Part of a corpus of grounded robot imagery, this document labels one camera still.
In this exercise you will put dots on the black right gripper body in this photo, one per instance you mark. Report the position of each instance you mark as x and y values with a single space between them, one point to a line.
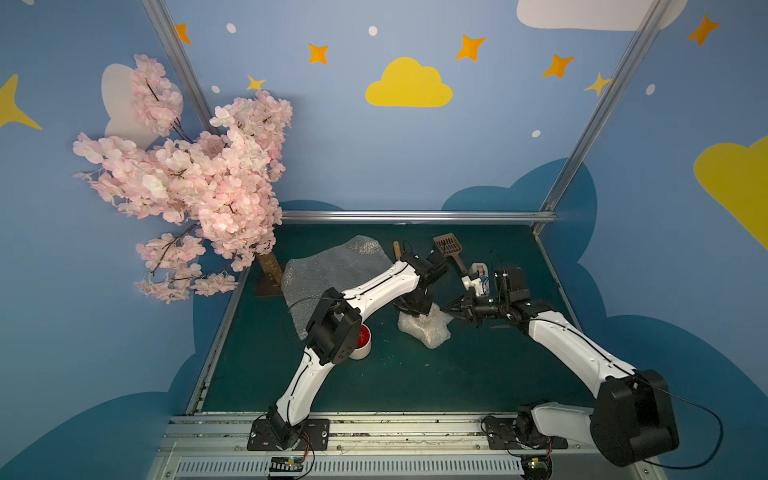
475 309

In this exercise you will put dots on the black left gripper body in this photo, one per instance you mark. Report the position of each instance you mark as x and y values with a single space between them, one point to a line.
414 301

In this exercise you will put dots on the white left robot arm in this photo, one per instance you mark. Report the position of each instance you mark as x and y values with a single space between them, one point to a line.
334 328

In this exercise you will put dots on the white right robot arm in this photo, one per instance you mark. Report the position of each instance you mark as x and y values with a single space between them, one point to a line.
632 418

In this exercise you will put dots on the white tape dispenser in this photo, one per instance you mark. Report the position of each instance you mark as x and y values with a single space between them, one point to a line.
477 279

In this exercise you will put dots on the brown slotted scoop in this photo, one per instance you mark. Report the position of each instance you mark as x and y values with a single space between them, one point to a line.
449 246

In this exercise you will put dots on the white mug red interior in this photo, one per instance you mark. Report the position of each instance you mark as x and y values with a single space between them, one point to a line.
364 344

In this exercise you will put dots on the right circuit board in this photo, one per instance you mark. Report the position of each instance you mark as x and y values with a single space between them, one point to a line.
536 468

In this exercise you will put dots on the circuit board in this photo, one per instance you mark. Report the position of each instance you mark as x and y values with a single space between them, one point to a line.
536 468
281 466

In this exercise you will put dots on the left circuit board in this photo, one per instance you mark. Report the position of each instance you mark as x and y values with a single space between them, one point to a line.
281 466

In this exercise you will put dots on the pink cherry blossom tree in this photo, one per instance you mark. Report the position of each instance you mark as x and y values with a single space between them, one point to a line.
217 188

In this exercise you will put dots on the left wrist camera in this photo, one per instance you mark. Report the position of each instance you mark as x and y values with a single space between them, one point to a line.
432 267

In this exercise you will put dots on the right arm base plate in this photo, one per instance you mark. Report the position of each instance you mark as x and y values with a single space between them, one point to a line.
508 433

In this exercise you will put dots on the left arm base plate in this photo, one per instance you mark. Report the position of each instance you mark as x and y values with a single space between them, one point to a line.
313 433

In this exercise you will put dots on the aluminium front rail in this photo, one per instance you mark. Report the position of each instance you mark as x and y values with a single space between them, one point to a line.
389 445

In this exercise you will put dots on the right aluminium frame post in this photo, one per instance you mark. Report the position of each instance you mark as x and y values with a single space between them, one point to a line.
633 56

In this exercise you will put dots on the aluminium frame post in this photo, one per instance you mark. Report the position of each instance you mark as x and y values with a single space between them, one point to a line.
633 56
164 26

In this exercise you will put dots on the left aluminium frame post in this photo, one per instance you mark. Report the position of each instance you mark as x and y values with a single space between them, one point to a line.
164 26

